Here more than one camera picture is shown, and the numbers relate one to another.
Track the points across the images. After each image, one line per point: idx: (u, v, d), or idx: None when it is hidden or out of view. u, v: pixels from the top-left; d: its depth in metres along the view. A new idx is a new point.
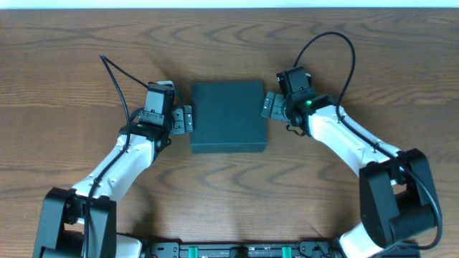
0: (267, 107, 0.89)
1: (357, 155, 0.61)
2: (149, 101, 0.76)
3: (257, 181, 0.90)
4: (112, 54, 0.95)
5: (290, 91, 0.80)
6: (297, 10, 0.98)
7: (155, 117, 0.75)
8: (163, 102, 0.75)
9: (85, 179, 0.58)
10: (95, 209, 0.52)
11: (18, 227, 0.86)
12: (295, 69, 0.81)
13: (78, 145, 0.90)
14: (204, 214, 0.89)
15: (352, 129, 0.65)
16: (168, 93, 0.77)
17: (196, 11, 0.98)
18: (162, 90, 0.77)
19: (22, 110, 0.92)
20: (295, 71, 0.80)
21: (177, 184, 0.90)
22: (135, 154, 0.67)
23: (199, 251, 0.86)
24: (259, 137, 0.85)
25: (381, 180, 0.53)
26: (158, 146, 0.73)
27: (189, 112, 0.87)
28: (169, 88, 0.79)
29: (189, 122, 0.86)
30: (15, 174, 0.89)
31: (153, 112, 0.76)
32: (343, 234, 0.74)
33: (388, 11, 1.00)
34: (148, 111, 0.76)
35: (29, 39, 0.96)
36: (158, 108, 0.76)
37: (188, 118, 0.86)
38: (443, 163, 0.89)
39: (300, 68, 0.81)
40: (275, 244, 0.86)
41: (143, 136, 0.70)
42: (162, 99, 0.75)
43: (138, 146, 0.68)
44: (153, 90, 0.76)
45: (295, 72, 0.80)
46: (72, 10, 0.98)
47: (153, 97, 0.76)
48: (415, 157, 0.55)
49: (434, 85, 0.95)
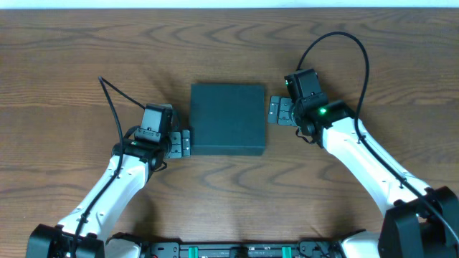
0: (272, 112, 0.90)
1: (381, 188, 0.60)
2: (145, 117, 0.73)
3: (257, 181, 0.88)
4: (115, 54, 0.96)
5: (300, 96, 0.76)
6: (297, 10, 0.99)
7: (150, 135, 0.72)
8: (160, 120, 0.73)
9: (74, 212, 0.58)
10: (80, 248, 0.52)
11: (18, 227, 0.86)
12: (305, 73, 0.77)
13: (78, 145, 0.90)
14: (204, 215, 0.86)
15: (373, 153, 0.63)
16: (166, 112, 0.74)
17: (196, 11, 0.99)
18: (161, 108, 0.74)
19: (22, 111, 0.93)
20: (306, 75, 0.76)
21: (177, 184, 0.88)
22: (127, 180, 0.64)
23: (199, 251, 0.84)
24: (257, 141, 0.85)
25: (409, 222, 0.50)
26: (153, 164, 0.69)
27: (187, 137, 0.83)
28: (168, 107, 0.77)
29: (186, 147, 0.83)
30: (13, 173, 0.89)
31: (149, 130, 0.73)
32: (346, 239, 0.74)
33: (388, 11, 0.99)
34: (145, 128, 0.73)
35: (30, 40, 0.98)
36: (155, 125, 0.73)
37: (186, 142, 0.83)
38: (442, 164, 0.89)
39: (310, 72, 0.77)
40: (275, 244, 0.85)
41: (135, 156, 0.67)
42: (160, 117, 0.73)
43: (130, 170, 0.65)
44: (151, 107, 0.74)
45: (305, 77, 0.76)
46: (73, 10, 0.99)
47: (151, 115, 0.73)
48: (445, 196, 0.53)
49: (434, 84, 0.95)
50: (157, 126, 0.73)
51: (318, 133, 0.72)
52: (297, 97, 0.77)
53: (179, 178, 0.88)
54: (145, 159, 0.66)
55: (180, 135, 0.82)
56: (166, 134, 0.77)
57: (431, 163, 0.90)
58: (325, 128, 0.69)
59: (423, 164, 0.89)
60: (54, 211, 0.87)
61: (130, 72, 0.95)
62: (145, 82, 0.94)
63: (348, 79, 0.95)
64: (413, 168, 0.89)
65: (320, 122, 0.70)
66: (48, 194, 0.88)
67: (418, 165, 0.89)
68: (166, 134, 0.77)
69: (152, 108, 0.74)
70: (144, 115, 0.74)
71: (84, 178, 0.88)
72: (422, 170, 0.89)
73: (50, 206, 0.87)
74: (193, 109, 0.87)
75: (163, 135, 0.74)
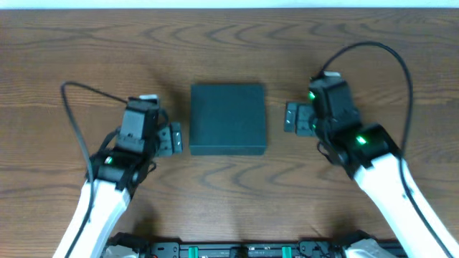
0: (290, 121, 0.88)
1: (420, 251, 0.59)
2: (126, 121, 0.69)
3: (257, 182, 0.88)
4: (115, 54, 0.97)
5: (330, 115, 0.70)
6: (297, 9, 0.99)
7: (133, 143, 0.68)
8: (141, 125, 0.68)
9: None
10: None
11: (19, 227, 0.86)
12: (337, 87, 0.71)
13: (78, 145, 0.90)
14: (204, 215, 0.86)
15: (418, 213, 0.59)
16: (148, 113, 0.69)
17: (196, 11, 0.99)
18: (143, 110, 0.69)
19: (23, 112, 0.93)
20: (338, 90, 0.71)
21: (177, 184, 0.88)
22: (99, 223, 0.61)
23: (199, 251, 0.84)
24: (258, 141, 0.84)
25: None
26: (135, 179, 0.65)
27: (177, 130, 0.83)
28: (150, 105, 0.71)
29: (177, 142, 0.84)
30: (13, 173, 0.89)
31: (131, 136, 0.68)
32: (354, 249, 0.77)
33: (389, 11, 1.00)
34: (126, 135, 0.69)
35: (31, 40, 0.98)
36: (136, 130, 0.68)
37: (176, 137, 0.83)
38: (442, 164, 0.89)
39: (343, 87, 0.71)
40: (275, 244, 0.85)
41: (110, 181, 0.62)
42: (141, 122, 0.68)
43: (102, 211, 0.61)
44: (133, 109, 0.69)
45: (337, 92, 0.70)
46: (74, 10, 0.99)
47: (132, 120, 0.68)
48: None
49: (434, 85, 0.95)
50: (139, 132, 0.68)
51: (351, 163, 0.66)
52: (325, 114, 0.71)
53: (179, 178, 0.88)
54: (121, 185, 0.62)
55: (169, 130, 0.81)
56: (152, 136, 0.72)
57: (431, 163, 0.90)
58: (366, 168, 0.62)
59: (423, 164, 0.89)
60: (55, 211, 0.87)
61: (130, 72, 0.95)
62: (145, 82, 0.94)
63: (348, 79, 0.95)
64: (412, 168, 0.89)
65: (357, 157, 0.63)
66: (49, 195, 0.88)
67: (419, 165, 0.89)
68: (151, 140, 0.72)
69: (133, 111, 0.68)
70: (124, 120, 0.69)
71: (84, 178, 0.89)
72: (422, 170, 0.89)
73: (51, 206, 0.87)
74: (194, 110, 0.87)
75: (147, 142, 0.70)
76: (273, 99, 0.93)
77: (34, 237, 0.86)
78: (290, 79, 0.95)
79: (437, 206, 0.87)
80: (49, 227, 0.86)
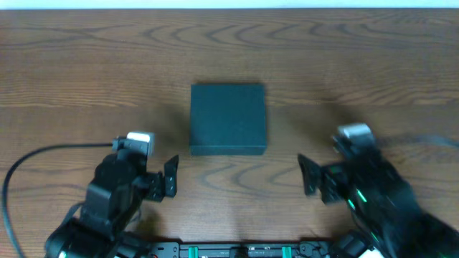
0: (313, 189, 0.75)
1: None
2: (90, 199, 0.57)
3: (257, 182, 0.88)
4: (115, 54, 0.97)
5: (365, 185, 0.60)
6: (297, 10, 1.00)
7: (97, 225, 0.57)
8: (105, 207, 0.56)
9: None
10: None
11: (18, 227, 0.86)
12: (395, 185, 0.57)
13: (77, 145, 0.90)
14: (204, 214, 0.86)
15: None
16: (115, 191, 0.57)
17: (196, 11, 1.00)
18: (109, 186, 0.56)
19: (23, 111, 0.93)
20: (399, 193, 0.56)
21: (177, 184, 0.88)
22: None
23: (199, 251, 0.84)
24: (258, 140, 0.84)
25: None
26: None
27: (171, 175, 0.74)
28: (121, 174, 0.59)
29: (170, 187, 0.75)
30: (13, 173, 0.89)
31: (95, 216, 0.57)
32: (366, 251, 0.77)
33: (388, 11, 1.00)
34: (90, 213, 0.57)
35: (31, 39, 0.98)
36: (101, 212, 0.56)
37: (169, 182, 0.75)
38: (443, 164, 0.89)
39: (406, 188, 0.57)
40: (275, 244, 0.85)
41: None
42: (106, 203, 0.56)
43: None
44: (100, 186, 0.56)
45: (399, 201, 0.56)
46: (74, 10, 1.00)
47: (96, 199, 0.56)
48: None
49: (434, 85, 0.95)
50: (105, 214, 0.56)
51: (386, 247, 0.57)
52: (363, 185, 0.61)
53: (180, 178, 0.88)
54: None
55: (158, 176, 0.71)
56: (123, 206, 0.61)
57: (431, 163, 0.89)
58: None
59: (424, 164, 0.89)
60: (55, 211, 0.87)
61: (130, 72, 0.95)
62: (145, 82, 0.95)
63: (348, 79, 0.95)
64: (413, 168, 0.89)
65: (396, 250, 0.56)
66: (49, 194, 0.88)
67: (419, 165, 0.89)
68: (123, 208, 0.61)
69: (99, 190, 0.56)
70: (88, 196, 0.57)
71: (84, 178, 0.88)
72: (422, 170, 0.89)
73: (51, 206, 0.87)
74: (194, 109, 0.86)
75: (115, 219, 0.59)
76: (273, 99, 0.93)
77: (33, 237, 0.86)
78: (290, 79, 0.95)
79: (438, 206, 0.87)
80: (48, 227, 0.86)
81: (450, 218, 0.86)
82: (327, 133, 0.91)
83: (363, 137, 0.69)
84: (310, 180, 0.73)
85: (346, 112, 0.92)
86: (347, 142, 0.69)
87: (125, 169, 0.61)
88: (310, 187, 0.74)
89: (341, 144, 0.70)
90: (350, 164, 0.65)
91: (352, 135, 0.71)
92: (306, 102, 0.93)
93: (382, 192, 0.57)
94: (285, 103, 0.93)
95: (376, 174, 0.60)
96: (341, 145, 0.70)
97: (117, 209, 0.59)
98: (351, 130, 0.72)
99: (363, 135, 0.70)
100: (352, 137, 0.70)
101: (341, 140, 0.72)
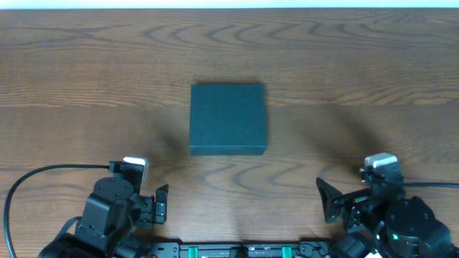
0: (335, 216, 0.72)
1: None
2: (87, 212, 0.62)
3: (257, 182, 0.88)
4: (115, 54, 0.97)
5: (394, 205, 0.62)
6: (297, 10, 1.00)
7: (94, 237, 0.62)
8: (102, 219, 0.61)
9: None
10: None
11: (18, 227, 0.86)
12: (432, 228, 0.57)
13: (77, 145, 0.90)
14: (204, 215, 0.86)
15: None
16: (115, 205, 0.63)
17: (196, 11, 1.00)
18: (108, 199, 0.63)
19: (22, 111, 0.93)
20: (435, 236, 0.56)
21: (177, 184, 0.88)
22: None
23: (199, 251, 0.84)
24: (258, 140, 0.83)
25: None
26: None
27: (162, 201, 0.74)
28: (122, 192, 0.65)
29: (160, 213, 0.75)
30: (12, 173, 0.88)
31: (92, 228, 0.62)
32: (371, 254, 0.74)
33: (387, 11, 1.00)
34: (87, 226, 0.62)
35: (31, 39, 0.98)
36: (96, 225, 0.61)
37: (160, 208, 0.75)
38: (444, 164, 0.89)
39: (442, 232, 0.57)
40: (276, 244, 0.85)
41: None
42: (104, 215, 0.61)
43: None
44: (97, 199, 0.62)
45: (435, 243, 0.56)
46: (74, 10, 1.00)
47: (95, 211, 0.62)
48: None
49: (434, 84, 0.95)
50: (101, 226, 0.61)
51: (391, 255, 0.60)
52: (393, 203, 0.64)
53: (180, 178, 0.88)
54: None
55: (150, 200, 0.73)
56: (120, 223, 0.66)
57: (432, 163, 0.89)
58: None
59: (424, 164, 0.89)
60: (55, 211, 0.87)
61: (130, 72, 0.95)
62: (145, 82, 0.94)
63: (348, 79, 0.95)
64: (413, 168, 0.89)
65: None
66: (48, 194, 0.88)
67: (419, 165, 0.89)
68: (119, 224, 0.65)
69: (97, 202, 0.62)
70: (87, 209, 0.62)
71: (84, 178, 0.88)
72: (422, 170, 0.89)
73: (50, 206, 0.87)
74: (194, 109, 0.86)
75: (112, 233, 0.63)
76: (273, 99, 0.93)
77: (33, 237, 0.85)
78: (290, 79, 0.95)
79: (438, 206, 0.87)
80: (48, 227, 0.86)
81: (450, 218, 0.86)
82: (327, 133, 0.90)
83: (391, 170, 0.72)
84: (336, 208, 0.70)
85: (346, 112, 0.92)
86: (376, 175, 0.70)
87: (124, 185, 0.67)
88: (333, 214, 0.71)
89: (372, 178, 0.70)
90: (379, 198, 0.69)
91: (382, 166, 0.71)
92: (306, 102, 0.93)
93: (419, 235, 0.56)
94: (285, 103, 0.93)
95: (411, 214, 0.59)
96: (369, 177, 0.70)
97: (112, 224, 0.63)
98: (381, 162, 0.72)
99: (391, 166, 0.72)
100: (381, 169, 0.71)
101: (368, 170, 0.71)
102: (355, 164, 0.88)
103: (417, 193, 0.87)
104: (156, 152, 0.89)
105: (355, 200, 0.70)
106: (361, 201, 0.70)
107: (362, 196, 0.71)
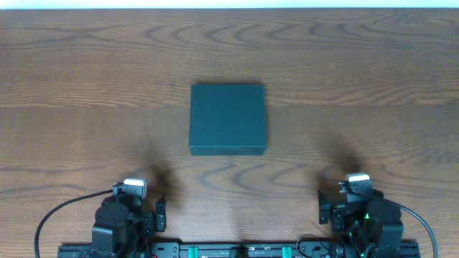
0: (323, 217, 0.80)
1: None
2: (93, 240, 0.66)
3: (257, 182, 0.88)
4: (115, 54, 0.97)
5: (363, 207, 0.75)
6: (297, 10, 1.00)
7: None
8: (108, 241, 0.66)
9: None
10: None
11: (19, 227, 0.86)
12: (396, 221, 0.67)
13: (78, 145, 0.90)
14: (204, 215, 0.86)
15: None
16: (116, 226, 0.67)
17: (196, 11, 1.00)
18: (109, 223, 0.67)
19: (23, 111, 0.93)
20: (394, 226, 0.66)
21: (177, 184, 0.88)
22: None
23: (199, 251, 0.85)
24: (259, 141, 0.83)
25: None
26: None
27: (161, 213, 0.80)
28: (120, 212, 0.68)
29: (160, 222, 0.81)
30: (12, 173, 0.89)
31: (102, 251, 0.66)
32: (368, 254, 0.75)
33: (388, 11, 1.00)
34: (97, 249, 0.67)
35: (31, 39, 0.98)
36: (103, 247, 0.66)
37: (160, 218, 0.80)
38: (443, 164, 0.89)
39: (400, 226, 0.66)
40: (275, 244, 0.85)
41: None
42: (108, 238, 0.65)
43: None
44: (99, 226, 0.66)
45: (390, 230, 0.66)
46: (74, 10, 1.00)
47: (100, 236, 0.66)
48: None
49: (434, 85, 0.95)
50: (109, 247, 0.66)
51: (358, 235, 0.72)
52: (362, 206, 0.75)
53: (180, 178, 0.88)
54: None
55: (151, 214, 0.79)
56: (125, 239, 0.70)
57: (431, 163, 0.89)
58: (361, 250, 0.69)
59: (424, 164, 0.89)
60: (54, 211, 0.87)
61: (130, 72, 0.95)
62: (145, 82, 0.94)
63: (348, 78, 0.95)
64: (413, 168, 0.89)
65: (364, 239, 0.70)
66: (48, 194, 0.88)
67: (418, 165, 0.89)
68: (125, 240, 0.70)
69: (100, 228, 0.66)
70: (93, 236, 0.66)
71: (84, 178, 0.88)
72: (422, 170, 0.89)
73: (50, 206, 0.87)
74: (194, 109, 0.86)
75: (120, 250, 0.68)
76: (272, 99, 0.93)
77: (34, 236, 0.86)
78: (291, 79, 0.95)
79: (438, 206, 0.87)
80: (48, 227, 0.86)
81: (450, 218, 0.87)
82: (327, 133, 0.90)
83: (363, 186, 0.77)
84: (323, 212, 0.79)
85: (346, 112, 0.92)
86: (348, 187, 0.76)
87: (119, 208, 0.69)
88: (323, 216, 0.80)
89: (346, 189, 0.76)
90: (355, 205, 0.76)
91: (354, 183, 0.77)
92: (307, 102, 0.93)
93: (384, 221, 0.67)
94: (285, 103, 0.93)
95: (386, 208, 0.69)
96: (343, 189, 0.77)
97: (117, 241, 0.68)
98: (355, 178, 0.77)
99: (363, 182, 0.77)
100: (354, 185, 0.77)
101: (343, 183, 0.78)
102: (355, 164, 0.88)
103: (417, 193, 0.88)
104: (156, 152, 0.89)
105: (337, 206, 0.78)
106: (342, 207, 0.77)
107: (342, 202, 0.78)
